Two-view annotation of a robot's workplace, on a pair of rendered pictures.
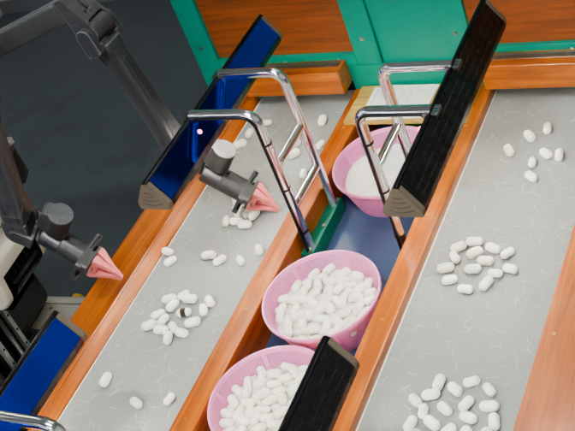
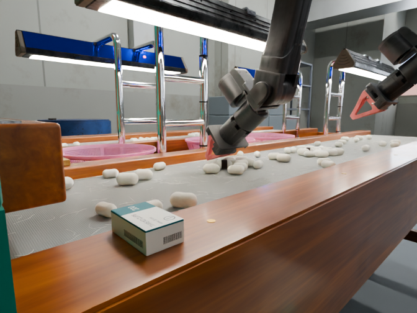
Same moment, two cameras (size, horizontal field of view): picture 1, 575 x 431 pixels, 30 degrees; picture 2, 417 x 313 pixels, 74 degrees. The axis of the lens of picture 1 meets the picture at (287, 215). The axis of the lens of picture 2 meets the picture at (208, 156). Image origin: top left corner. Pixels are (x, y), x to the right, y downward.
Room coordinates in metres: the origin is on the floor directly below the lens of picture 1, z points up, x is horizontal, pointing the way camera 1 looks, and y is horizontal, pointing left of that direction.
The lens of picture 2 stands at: (2.77, 0.14, 0.87)
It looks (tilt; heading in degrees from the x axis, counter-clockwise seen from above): 9 degrees down; 190
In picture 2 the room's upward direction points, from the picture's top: straight up
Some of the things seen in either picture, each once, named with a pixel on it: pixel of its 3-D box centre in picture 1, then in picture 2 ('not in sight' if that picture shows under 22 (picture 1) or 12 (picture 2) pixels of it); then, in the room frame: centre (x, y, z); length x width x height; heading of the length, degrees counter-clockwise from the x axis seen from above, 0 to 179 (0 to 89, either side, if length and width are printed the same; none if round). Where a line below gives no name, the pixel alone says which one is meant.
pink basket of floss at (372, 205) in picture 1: (390, 174); (108, 166); (2.07, -0.27, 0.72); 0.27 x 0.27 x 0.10
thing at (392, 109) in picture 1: (429, 167); (129, 104); (1.81, -0.32, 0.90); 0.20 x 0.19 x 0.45; 142
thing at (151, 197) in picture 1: (211, 104); (223, 19); (2.10, 0.06, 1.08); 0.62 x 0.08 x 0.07; 142
